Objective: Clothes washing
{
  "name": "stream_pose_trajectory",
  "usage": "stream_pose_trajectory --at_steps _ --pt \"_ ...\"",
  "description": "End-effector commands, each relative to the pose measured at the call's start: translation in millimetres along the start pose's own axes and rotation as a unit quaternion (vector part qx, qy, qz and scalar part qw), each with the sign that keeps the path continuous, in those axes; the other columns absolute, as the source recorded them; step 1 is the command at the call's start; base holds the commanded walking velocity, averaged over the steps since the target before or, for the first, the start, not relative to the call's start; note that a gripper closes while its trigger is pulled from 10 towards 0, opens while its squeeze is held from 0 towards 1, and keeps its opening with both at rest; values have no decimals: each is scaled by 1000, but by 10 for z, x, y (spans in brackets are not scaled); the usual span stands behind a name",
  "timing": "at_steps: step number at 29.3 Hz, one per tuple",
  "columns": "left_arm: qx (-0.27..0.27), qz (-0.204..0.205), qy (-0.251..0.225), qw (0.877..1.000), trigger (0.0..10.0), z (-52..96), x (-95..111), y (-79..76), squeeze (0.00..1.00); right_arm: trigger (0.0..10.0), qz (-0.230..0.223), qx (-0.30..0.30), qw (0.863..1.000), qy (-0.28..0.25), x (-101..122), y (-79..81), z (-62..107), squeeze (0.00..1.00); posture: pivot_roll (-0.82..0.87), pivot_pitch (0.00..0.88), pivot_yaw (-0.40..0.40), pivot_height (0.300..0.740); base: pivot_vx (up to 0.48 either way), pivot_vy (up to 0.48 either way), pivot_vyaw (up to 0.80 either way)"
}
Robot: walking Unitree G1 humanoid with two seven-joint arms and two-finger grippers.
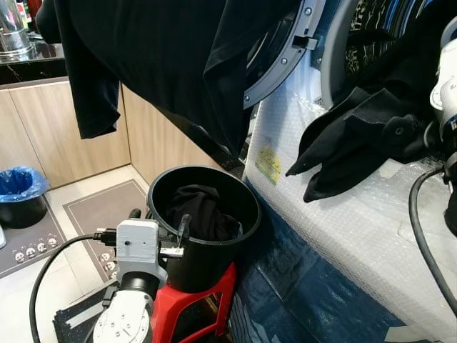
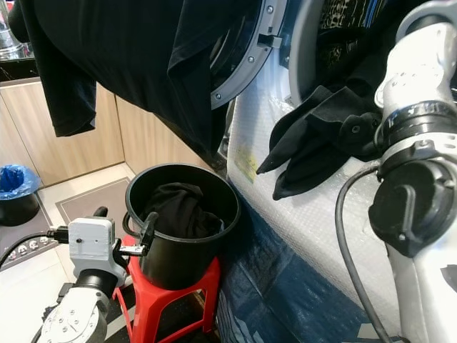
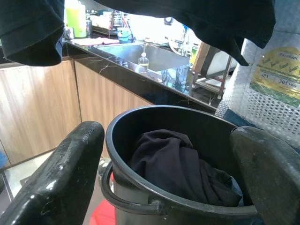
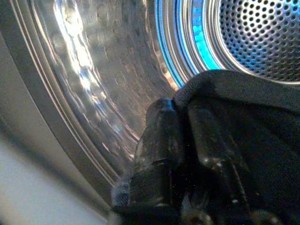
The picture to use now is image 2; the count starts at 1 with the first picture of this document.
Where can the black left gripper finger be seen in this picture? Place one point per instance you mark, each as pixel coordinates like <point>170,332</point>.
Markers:
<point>150,229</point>

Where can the black round plastic bucket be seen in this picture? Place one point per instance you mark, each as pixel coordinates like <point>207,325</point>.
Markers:
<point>178,264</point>

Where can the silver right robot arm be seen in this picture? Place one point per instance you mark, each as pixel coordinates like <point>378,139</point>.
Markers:
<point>421,78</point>

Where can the white bubble-wrapped washing machine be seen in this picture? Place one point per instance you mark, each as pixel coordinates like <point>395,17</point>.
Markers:
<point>314,236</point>

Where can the black clothing bundle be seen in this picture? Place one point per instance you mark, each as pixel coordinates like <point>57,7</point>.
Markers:
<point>182,207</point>

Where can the grey bordered floor mat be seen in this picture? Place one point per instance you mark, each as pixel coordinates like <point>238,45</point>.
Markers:
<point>93,200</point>

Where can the red plastic stool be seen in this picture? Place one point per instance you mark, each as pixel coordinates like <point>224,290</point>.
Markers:
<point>171,301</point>

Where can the yellow washer sticker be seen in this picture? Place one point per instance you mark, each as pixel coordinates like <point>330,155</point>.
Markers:
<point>246,164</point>

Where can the black waste bin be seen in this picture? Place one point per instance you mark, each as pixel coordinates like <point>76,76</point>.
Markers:
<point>18,212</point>

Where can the blue bin liner bag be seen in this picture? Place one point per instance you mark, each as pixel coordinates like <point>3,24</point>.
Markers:
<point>16,180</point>

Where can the dark blue tarp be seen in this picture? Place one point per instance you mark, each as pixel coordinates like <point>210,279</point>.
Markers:
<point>271,300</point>

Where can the light wood cabinet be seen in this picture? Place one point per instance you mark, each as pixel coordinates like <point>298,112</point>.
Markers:
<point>28,128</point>

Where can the black crumpled garment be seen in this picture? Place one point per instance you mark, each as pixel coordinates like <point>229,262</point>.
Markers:
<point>314,139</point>

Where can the grey round washer door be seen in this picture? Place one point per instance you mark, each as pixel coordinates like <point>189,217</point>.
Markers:
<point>250,68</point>

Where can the black stone countertop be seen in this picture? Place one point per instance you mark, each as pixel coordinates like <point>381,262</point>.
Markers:
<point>14,70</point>

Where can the stainless steel pot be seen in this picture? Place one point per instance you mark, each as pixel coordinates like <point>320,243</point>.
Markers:
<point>11,46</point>

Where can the round black disc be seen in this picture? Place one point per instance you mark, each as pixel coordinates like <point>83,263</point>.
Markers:
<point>359,134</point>

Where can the black garment with beige print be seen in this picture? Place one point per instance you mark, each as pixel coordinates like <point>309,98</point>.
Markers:
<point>343,32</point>

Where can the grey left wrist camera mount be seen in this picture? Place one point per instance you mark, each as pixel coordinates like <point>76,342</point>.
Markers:
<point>91,246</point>

